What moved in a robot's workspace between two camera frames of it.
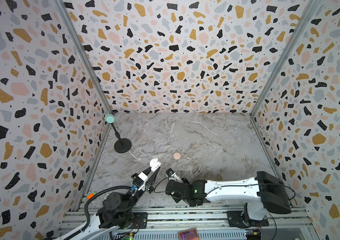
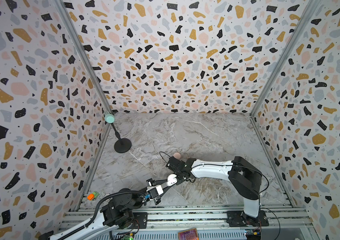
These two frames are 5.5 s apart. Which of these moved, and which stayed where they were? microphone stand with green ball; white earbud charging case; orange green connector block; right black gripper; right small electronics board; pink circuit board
Moved: white earbud charging case; right black gripper
Stayed: right small electronics board; orange green connector block; pink circuit board; microphone stand with green ball
